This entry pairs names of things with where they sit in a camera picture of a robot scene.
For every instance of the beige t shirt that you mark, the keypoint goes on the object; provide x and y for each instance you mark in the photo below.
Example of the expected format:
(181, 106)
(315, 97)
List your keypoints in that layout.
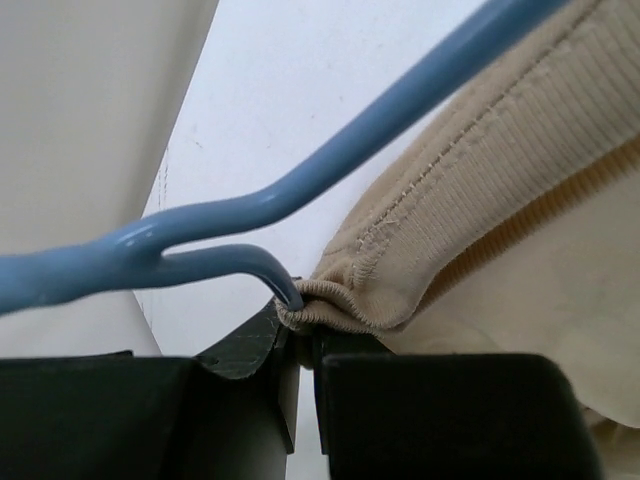
(511, 224)

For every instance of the light blue wire hanger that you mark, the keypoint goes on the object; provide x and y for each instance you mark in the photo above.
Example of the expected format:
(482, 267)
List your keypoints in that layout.
(141, 255)

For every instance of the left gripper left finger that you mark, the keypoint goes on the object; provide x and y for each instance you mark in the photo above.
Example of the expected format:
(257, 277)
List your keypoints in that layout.
(244, 351)

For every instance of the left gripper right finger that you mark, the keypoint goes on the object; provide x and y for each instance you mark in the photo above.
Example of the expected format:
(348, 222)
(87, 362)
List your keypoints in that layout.
(350, 349)

